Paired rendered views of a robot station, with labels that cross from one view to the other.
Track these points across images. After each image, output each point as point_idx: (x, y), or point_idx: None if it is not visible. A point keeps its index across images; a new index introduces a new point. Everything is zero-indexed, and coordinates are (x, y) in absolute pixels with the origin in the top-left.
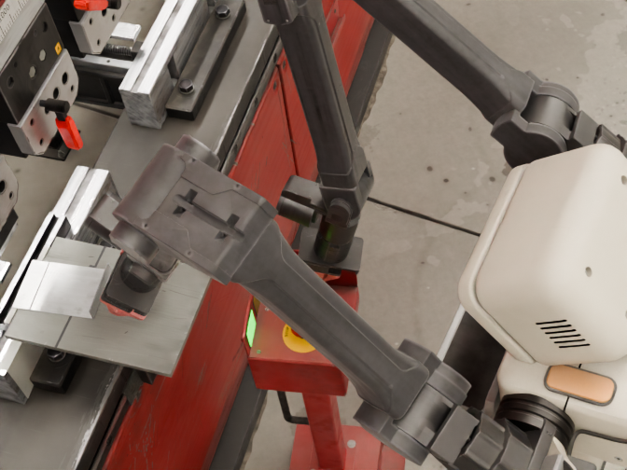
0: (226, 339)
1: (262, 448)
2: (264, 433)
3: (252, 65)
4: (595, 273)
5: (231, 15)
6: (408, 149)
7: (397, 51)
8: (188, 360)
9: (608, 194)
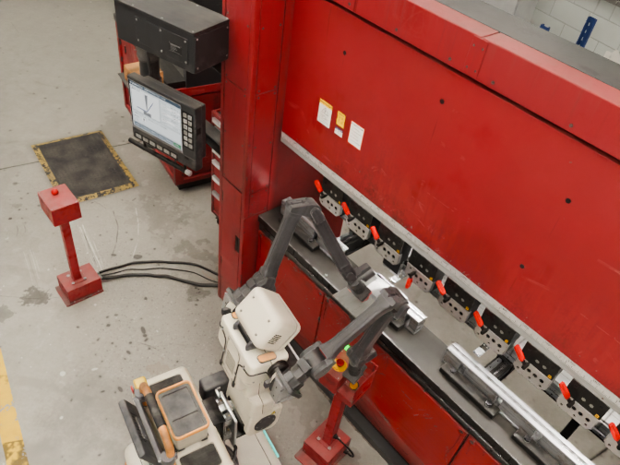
0: (377, 394)
1: (353, 434)
2: (359, 438)
3: (457, 402)
4: (252, 300)
5: (485, 406)
6: None
7: None
8: None
9: (267, 313)
